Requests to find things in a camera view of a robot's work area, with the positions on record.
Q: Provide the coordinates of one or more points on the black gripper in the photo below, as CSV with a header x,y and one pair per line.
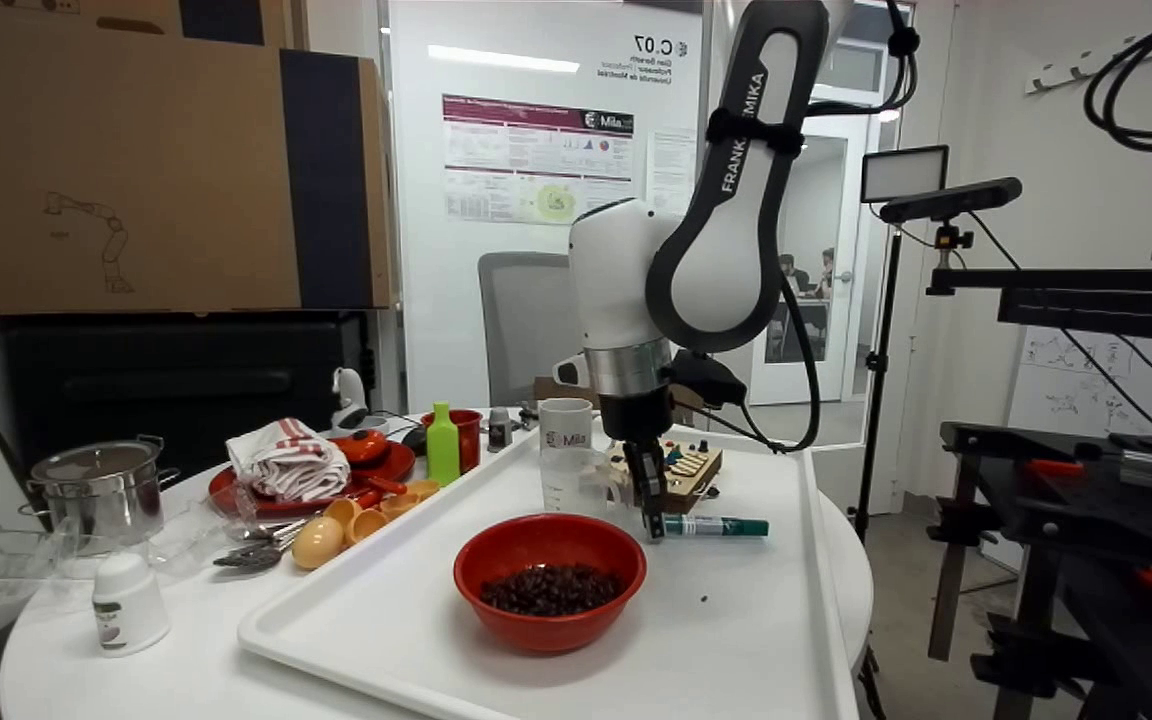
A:
x,y
639,423

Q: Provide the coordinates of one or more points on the green marker pen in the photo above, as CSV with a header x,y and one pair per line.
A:
x,y
720,527

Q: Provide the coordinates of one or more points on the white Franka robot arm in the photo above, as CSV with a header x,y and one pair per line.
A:
x,y
619,282

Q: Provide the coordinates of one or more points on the clear plastic measuring cup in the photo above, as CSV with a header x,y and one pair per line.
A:
x,y
574,483

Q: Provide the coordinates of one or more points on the white mug cup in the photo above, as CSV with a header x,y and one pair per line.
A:
x,y
567,425

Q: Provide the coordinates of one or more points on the white plastic tray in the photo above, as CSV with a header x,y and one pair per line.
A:
x,y
736,626

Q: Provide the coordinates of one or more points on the red cup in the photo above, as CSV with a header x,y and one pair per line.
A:
x,y
470,442

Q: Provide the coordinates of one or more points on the dark coffee beans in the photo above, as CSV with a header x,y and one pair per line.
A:
x,y
553,590

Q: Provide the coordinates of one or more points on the small grey can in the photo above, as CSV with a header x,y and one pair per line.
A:
x,y
501,430

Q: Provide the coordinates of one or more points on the red bowl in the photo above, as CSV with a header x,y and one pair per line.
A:
x,y
496,544

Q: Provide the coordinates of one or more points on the green squeeze bottle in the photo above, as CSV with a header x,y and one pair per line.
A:
x,y
442,455

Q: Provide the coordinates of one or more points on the grey mesh office chair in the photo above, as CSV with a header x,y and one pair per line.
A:
x,y
523,320

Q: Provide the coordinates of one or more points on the black tripod stand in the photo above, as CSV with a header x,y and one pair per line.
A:
x,y
877,385

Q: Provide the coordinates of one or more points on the orange croissant toy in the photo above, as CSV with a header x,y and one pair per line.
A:
x,y
381,506

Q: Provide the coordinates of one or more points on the red tomato toy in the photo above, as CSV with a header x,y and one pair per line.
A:
x,y
366,446

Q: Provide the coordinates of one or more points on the white tabletop gadget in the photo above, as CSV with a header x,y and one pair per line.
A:
x,y
350,398

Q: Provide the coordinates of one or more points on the white paper sheet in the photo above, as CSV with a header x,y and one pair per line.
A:
x,y
661,172

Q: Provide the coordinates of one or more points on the tan bread toy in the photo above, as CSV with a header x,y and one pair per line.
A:
x,y
319,542

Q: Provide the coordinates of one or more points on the white red printed cloth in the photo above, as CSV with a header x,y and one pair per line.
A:
x,y
290,460

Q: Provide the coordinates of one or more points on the metal cutlery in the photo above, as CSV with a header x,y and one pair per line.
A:
x,y
256,551

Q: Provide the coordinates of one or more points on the rectangular light panel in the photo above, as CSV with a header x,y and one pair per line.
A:
x,y
906,172

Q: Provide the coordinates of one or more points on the black cabinet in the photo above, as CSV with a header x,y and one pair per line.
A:
x,y
179,382

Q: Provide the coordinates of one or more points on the steel cooking pot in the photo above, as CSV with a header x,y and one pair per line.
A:
x,y
103,495

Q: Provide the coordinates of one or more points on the large cardboard box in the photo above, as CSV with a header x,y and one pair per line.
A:
x,y
109,172

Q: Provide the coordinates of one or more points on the clear plastic wrap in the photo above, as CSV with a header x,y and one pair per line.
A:
x,y
11,561

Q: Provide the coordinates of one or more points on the wooden switch busy board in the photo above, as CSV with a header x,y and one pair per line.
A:
x,y
693,471

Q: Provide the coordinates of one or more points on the wall poster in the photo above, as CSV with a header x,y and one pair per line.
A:
x,y
537,160

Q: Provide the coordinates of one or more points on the black stereo camera bar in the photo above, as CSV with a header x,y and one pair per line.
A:
x,y
948,203

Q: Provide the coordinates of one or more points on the wall whiteboard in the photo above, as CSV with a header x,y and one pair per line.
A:
x,y
1081,385

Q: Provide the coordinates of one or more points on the black metal mounting frame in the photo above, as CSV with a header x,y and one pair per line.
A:
x,y
1110,520

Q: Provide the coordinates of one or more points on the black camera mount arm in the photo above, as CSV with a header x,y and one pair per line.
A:
x,y
1070,285

